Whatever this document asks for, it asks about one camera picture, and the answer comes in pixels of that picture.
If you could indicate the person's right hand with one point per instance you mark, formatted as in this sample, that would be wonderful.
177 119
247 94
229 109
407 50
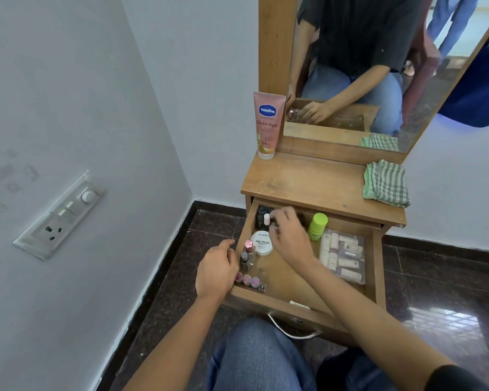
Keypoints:
293 240

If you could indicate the person's left hand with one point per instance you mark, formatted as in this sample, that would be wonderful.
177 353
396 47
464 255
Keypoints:
214 270

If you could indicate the person's left thumb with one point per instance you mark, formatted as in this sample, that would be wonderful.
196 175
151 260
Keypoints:
228 244

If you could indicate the person's right thumb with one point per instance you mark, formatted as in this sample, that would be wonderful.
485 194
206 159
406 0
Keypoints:
274 235

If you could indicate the white cap nail polish bottle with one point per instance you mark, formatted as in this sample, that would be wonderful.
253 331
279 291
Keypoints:
266 220

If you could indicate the wooden drawer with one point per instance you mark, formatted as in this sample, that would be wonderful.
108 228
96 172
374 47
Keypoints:
281 276

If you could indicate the person's right forearm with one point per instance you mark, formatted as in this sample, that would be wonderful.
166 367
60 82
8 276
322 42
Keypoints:
362 317

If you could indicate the person's left forearm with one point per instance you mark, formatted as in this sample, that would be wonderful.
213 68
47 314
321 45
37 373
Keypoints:
179 342

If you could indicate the white round remover jar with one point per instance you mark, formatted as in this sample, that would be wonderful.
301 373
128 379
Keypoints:
262 243

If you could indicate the pink cap nail polish bottle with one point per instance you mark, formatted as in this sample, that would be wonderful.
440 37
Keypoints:
249 246

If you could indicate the black nail polish bottle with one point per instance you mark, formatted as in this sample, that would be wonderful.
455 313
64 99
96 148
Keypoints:
260 215

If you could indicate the small pink nail polish bottle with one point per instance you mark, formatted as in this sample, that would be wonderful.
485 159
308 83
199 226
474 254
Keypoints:
247 279
238 277
255 282

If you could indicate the green plastic bottle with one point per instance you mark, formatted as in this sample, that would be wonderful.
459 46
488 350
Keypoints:
318 226

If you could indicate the wooden dressing table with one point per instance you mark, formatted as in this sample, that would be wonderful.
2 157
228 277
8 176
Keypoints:
318 179

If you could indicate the clear pack of white rollers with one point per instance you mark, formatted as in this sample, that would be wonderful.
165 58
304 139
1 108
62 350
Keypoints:
344 256

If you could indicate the metal drawer lock latch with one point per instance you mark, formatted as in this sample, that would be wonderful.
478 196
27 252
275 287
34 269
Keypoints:
299 305

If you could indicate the pink lotion tube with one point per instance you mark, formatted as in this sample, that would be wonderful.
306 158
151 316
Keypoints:
267 122

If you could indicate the blue jeans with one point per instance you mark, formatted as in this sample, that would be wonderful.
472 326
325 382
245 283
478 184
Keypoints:
260 358

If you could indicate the green checked cloth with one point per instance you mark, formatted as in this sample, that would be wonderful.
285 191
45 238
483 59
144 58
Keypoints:
387 183

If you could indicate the black shirt sleeve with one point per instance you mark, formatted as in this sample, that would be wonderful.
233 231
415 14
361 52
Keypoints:
456 380

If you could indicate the white electrical switch board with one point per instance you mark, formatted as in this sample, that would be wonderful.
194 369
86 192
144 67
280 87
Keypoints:
59 217

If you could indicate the wall mirror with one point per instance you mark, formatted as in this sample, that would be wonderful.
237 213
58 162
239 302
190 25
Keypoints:
371 56

